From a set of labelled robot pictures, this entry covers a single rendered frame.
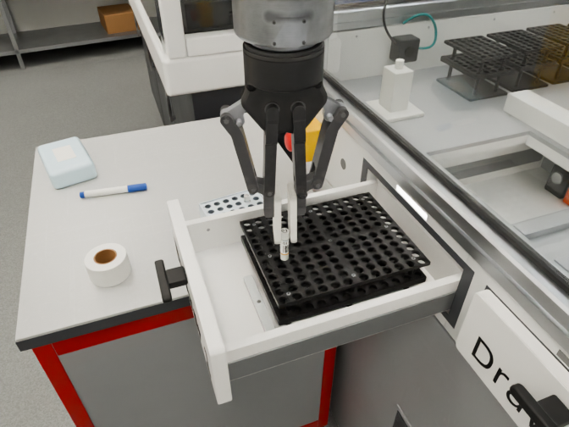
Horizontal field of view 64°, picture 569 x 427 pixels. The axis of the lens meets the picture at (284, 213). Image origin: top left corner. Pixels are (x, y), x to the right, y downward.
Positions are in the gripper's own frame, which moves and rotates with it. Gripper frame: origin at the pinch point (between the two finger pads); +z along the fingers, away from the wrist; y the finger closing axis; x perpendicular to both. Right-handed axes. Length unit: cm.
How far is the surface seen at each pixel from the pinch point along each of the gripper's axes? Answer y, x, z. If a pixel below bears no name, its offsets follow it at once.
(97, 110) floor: -97, 248, 100
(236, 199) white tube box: -6.2, 33.1, 21.9
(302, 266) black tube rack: 2.6, 1.6, 10.7
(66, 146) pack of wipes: -45, 56, 20
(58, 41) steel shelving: -143, 346, 85
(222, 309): -8.8, 0.7, 17.0
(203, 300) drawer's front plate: -10.2, -5.4, 7.9
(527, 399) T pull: 22.1, -20.6, 9.6
